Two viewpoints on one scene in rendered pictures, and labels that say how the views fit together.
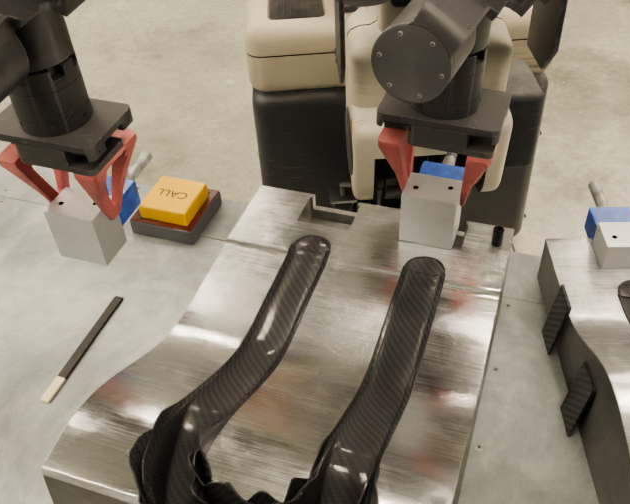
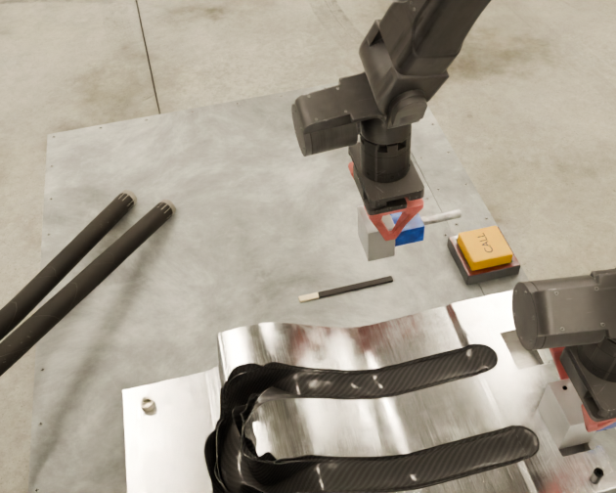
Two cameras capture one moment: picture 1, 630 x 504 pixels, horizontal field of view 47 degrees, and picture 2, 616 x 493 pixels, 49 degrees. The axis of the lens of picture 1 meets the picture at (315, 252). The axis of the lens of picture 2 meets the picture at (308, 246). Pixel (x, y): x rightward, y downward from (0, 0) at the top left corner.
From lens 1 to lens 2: 0.37 m
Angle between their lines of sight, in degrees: 41
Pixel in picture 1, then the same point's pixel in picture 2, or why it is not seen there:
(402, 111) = not seen: hidden behind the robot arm
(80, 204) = not seen: hidden behind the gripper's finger
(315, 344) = (405, 410)
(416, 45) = (529, 308)
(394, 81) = (516, 315)
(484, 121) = (609, 394)
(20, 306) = (348, 237)
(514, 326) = not seen: outside the picture
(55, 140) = (365, 181)
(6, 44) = (345, 125)
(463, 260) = (554, 464)
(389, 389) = (404, 475)
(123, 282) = (405, 271)
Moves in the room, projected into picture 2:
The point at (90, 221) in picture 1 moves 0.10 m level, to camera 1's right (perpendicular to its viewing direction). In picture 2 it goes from (368, 233) to (420, 284)
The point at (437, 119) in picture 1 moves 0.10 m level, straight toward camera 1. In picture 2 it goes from (581, 361) to (486, 401)
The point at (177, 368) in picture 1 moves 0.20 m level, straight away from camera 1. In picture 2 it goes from (325, 348) to (417, 245)
